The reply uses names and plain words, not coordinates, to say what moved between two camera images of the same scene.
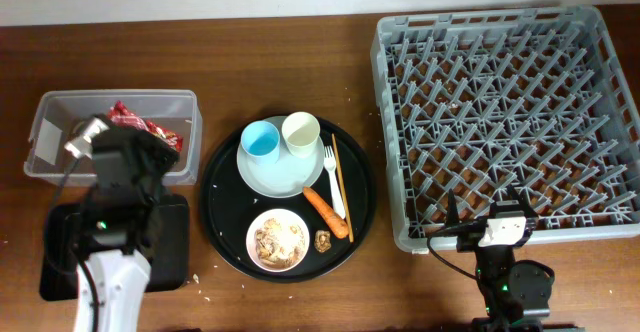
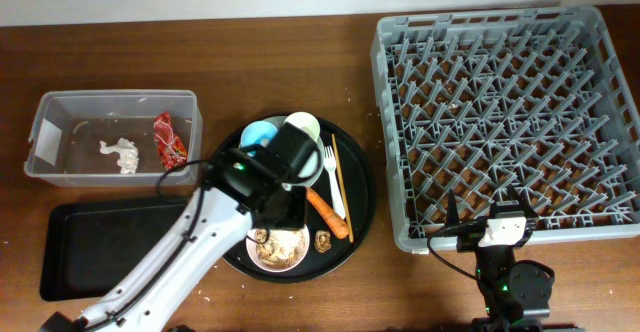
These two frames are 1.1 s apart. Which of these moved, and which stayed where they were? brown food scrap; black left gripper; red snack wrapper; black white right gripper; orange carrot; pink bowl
Moved: red snack wrapper; black left gripper
Stayed: brown food scrap; black white right gripper; orange carrot; pink bowl
